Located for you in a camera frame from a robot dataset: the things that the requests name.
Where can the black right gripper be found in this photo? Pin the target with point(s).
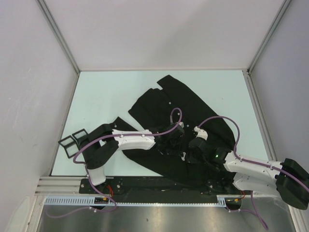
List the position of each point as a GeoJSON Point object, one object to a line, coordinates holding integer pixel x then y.
{"type": "Point", "coordinates": [190, 159]}

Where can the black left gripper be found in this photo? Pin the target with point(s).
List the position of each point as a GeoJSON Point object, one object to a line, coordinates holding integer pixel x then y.
{"type": "Point", "coordinates": [178, 150]}

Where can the black button-up shirt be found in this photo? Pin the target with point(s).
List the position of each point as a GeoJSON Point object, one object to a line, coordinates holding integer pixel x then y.
{"type": "Point", "coordinates": [174, 102]}

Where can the pink red round brooch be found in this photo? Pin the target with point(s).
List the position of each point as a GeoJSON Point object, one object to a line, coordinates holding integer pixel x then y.
{"type": "Point", "coordinates": [183, 156]}

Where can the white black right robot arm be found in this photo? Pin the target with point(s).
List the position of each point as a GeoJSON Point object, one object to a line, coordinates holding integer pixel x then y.
{"type": "Point", "coordinates": [225, 172]}

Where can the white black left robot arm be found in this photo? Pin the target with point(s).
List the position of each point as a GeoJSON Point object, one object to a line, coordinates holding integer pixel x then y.
{"type": "Point", "coordinates": [98, 146]}

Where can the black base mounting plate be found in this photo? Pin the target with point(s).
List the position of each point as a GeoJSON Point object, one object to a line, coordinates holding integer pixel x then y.
{"type": "Point", "coordinates": [123, 184]}

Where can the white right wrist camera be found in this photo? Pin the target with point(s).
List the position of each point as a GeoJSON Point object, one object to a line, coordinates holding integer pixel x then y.
{"type": "Point", "coordinates": [200, 133]}

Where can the white slotted cable duct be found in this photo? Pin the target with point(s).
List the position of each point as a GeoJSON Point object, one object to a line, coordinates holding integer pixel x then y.
{"type": "Point", "coordinates": [101, 201]}

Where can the black square frame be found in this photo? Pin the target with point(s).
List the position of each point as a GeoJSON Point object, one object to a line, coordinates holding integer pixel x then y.
{"type": "Point", "coordinates": [69, 145]}
{"type": "Point", "coordinates": [80, 136]}

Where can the aluminium frame rail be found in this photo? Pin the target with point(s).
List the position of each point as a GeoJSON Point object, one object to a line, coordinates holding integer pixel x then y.
{"type": "Point", "coordinates": [58, 185]}

